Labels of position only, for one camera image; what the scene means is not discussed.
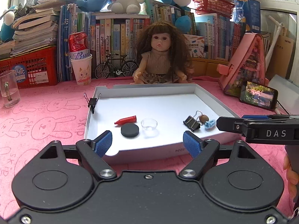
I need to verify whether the light blue hair clip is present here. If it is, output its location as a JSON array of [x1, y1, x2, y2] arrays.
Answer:
[[204, 119, 216, 130]]

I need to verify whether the brown walnut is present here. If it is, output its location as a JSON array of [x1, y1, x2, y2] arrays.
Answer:
[[199, 114, 209, 124]]

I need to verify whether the black round puck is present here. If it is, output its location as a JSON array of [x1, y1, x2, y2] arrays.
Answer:
[[121, 123, 139, 138]]

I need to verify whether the person's right hand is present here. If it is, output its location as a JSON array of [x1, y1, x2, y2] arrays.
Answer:
[[283, 154, 298, 200]]

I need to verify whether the smartphone playing video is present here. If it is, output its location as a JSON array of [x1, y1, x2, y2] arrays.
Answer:
[[239, 81, 278, 110]]

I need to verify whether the black binder clip in box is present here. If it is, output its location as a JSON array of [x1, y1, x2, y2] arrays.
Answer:
[[183, 110, 203, 132]]

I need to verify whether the black binder clip on edge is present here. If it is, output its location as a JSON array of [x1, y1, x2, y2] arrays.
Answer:
[[84, 93, 101, 114]]

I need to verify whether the white shallow cardboard box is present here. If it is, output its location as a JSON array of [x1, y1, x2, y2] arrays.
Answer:
[[84, 83, 237, 164]]

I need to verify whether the clear plastic cup lid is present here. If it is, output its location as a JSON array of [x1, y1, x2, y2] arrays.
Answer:
[[141, 118, 158, 138]]

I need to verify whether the pink triangular toy house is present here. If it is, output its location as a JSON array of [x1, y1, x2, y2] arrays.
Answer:
[[217, 33, 269, 97]]

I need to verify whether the white paper cup with cat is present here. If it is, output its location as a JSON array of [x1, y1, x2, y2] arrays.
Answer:
[[71, 55, 92, 85]]

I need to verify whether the black miniature bicycle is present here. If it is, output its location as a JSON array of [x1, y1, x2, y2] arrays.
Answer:
[[95, 53, 138, 79]]

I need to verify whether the white colourful pencil box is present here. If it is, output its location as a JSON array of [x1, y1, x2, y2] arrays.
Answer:
[[184, 34, 206, 58]]

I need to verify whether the brown-haired doll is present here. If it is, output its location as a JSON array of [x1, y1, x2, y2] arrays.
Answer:
[[132, 22, 190, 84]]

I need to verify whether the red plastic crate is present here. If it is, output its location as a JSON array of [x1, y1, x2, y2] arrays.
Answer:
[[1, 46, 58, 89]]

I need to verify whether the red Budweiser can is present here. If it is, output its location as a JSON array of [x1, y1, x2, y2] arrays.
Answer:
[[68, 31, 90, 60]]

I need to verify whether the red plastic basket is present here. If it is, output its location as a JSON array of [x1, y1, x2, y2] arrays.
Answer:
[[193, 0, 235, 18]]

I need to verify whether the stack of books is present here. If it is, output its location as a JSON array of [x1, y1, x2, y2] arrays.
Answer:
[[1, 0, 76, 59]]

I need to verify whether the blue elephant plush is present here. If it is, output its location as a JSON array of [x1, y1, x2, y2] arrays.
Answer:
[[75, 0, 111, 12]]

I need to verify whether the blue white plush far left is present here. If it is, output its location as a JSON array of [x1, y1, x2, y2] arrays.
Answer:
[[1, 6, 18, 43]]

